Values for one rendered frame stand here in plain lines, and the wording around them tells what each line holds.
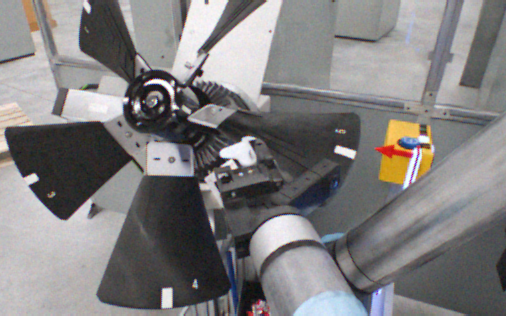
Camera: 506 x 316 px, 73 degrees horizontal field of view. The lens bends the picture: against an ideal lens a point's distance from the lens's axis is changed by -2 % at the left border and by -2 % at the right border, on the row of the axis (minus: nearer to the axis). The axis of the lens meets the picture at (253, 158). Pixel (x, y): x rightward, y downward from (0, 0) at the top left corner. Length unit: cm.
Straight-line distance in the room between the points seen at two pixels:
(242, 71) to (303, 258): 65
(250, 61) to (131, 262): 55
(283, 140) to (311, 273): 30
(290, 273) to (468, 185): 17
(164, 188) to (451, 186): 46
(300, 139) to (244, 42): 43
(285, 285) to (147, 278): 36
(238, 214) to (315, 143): 22
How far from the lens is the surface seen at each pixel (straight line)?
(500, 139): 34
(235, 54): 94
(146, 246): 64
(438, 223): 37
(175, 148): 67
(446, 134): 136
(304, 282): 31
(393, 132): 90
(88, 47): 93
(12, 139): 85
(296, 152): 55
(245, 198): 43
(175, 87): 62
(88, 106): 96
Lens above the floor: 146
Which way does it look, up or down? 32 degrees down
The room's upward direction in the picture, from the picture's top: straight up
